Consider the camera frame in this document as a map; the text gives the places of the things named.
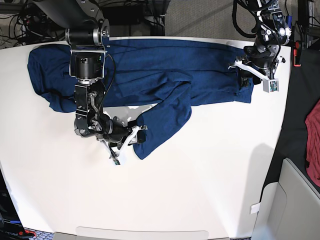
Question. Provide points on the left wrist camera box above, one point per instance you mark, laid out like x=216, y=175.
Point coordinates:
x=271, y=85

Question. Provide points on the red cloth pile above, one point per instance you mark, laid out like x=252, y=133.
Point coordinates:
x=312, y=123

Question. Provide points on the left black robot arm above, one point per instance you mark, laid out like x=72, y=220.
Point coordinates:
x=271, y=31

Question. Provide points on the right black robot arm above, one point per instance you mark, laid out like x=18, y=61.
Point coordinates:
x=86, y=30

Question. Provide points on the beige plastic bin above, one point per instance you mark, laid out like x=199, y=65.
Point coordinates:
x=289, y=208

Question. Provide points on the orange clamp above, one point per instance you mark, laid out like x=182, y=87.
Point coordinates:
x=297, y=50

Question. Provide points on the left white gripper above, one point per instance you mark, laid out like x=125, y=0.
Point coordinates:
x=258, y=62

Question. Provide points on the blue long-sleeve T-shirt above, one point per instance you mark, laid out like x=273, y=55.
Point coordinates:
x=172, y=76

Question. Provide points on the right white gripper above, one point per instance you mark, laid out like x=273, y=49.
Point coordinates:
x=116, y=136

